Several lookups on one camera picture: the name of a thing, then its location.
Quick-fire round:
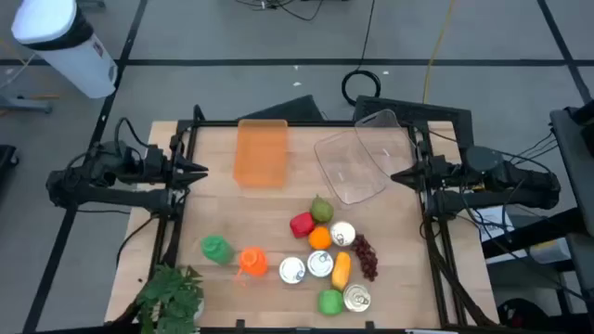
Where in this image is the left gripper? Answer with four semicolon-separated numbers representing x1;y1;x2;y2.
142;144;210;188

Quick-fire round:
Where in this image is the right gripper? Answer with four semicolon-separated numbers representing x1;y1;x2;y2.
390;154;461;192

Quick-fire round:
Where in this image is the dark red grape bunch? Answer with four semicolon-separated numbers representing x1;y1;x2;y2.
352;234;380;283

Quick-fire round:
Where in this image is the green pear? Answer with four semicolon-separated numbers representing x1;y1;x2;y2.
309;194;335;225

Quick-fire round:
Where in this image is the orange fruit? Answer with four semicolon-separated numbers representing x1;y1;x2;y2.
308;225;333;251

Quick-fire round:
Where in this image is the red bell pepper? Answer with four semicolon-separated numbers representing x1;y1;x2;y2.
290;212;316;239

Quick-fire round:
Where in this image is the gold tin can blue label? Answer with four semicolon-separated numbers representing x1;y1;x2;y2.
342;283;372;313

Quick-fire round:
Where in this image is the green apple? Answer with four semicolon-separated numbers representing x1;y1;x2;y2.
317;289;344;317

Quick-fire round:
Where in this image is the clear plastic bin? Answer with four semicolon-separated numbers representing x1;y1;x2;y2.
355;109;417;178
314;129;389;206

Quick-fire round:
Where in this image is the black perforated case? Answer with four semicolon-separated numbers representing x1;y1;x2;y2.
352;95;474;149

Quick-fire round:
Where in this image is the orange translucent plastic bin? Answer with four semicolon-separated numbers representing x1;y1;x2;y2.
233;119;289;189

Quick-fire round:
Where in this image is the green cup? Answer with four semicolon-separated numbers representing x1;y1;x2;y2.
200;234;236;266

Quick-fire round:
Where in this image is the white paper sheet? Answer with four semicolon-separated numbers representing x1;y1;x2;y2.
472;206;516;242

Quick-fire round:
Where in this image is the orange cup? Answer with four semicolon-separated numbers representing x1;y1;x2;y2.
234;246;269;285

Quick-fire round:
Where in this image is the black flat panel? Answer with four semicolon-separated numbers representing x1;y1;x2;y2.
239;95;326;122

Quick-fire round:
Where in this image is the green leafy plant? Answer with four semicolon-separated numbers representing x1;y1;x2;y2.
134;263;205;334

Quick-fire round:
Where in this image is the clear plastic container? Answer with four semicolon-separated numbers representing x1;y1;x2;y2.
528;238;572;264

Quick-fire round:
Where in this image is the grey cart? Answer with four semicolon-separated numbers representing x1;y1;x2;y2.
549;99;594;224

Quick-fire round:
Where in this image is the white trash bin black liner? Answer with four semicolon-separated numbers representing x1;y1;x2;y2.
11;0;118;99

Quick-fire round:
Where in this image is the grey stand base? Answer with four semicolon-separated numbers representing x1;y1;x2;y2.
0;92;53;115

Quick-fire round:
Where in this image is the black bag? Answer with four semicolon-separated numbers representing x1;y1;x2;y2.
498;296;553;333

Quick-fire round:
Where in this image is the black cable bundle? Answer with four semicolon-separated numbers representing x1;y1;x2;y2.
420;217;497;328

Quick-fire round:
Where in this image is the black aluminium table frame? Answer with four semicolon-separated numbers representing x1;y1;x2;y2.
152;104;500;334

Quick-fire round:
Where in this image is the black coiled cable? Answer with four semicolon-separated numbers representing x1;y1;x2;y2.
341;0;382;107

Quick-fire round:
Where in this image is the yellow cable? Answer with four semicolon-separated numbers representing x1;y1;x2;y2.
421;0;457;105

